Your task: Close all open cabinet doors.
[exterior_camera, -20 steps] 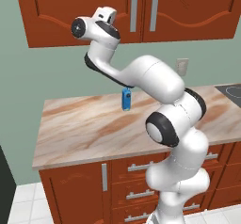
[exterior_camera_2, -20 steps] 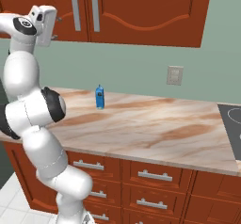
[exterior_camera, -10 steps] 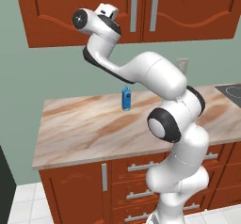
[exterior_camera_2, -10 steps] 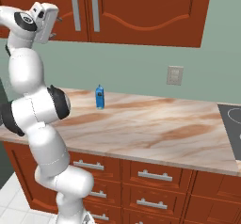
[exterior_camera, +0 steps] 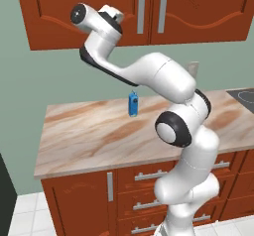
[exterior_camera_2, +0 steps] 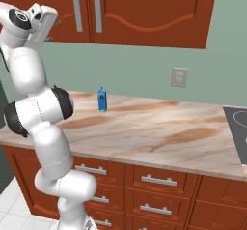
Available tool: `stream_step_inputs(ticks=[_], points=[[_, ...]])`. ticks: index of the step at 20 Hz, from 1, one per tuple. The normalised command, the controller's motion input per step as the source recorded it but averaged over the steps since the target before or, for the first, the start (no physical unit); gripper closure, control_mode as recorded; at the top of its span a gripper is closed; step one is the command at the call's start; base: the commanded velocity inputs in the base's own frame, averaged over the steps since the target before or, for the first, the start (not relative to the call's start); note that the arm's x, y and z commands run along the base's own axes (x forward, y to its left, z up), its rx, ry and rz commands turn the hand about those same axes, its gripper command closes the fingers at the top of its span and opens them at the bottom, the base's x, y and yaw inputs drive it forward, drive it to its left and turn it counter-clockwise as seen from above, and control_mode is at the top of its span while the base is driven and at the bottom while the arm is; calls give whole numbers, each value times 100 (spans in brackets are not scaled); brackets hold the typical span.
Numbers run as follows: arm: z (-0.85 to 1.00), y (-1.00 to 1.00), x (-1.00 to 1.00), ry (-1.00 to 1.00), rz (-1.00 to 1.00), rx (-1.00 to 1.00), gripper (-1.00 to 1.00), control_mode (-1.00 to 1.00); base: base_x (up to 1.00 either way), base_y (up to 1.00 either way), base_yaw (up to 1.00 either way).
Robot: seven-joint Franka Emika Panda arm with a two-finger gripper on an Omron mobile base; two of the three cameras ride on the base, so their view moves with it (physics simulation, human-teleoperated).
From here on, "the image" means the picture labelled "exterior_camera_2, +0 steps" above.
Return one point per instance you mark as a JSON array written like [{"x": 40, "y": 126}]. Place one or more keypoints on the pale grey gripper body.
[{"x": 43, "y": 27}]

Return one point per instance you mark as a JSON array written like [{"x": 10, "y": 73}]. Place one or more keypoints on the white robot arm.
[{"x": 48, "y": 143}]

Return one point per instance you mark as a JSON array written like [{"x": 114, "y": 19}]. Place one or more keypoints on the red-brown base cabinet door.
[{"x": 22, "y": 176}]

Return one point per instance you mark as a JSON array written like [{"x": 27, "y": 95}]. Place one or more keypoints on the blue bottle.
[{"x": 102, "y": 100}]

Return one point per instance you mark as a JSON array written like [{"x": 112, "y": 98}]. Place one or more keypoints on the red-brown drawer front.
[
  {"x": 115, "y": 221},
  {"x": 225, "y": 188},
  {"x": 114, "y": 198},
  {"x": 160, "y": 224},
  {"x": 160, "y": 198},
  {"x": 112, "y": 172},
  {"x": 218, "y": 216},
  {"x": 160, "y": 188}
]

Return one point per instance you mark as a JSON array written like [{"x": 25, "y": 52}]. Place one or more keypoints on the black hob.
[{"x": 239, "y": 130}]

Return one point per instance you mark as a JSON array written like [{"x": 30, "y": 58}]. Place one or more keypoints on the narrow red-brown wall cabinet door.
[{"x": 61, "y": 2}]

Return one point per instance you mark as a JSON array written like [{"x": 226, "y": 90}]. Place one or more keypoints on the wide red-brown wall cabinet door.
[{"x": 151, "y": 8}]

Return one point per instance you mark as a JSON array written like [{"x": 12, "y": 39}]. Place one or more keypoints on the grey wall outlet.
[{"x": 179, "y": 77}]

